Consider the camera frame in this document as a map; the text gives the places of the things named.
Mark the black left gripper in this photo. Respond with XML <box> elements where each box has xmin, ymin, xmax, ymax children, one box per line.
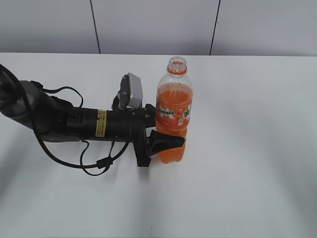
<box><xmin>107</xmin><ymin>99</ymin><xmax>185</xmax><ymax>167</ymax></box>

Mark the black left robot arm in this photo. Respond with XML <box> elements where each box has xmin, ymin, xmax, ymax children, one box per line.
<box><xmin>0</xmin><ymin>66</ymin><xmax>185</xmax><ymax>167</ymax></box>

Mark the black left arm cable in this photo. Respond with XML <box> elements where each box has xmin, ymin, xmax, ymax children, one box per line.
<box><xmin>0</xmin><ymin>64</ymin><xmax>134</xmax><ymax>177</ymax></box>

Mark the orange soda plastic bottle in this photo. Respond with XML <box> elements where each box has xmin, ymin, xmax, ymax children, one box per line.
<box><xmin>155</xmin><ymin>56</ymin><xmax>194</xmax><ymax>164</ymax></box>

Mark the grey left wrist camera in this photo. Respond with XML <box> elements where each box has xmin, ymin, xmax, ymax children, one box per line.
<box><xmin>117</xmin><ymin>72</ymin><xmax>143</xmax><ymax>110</ymax></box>

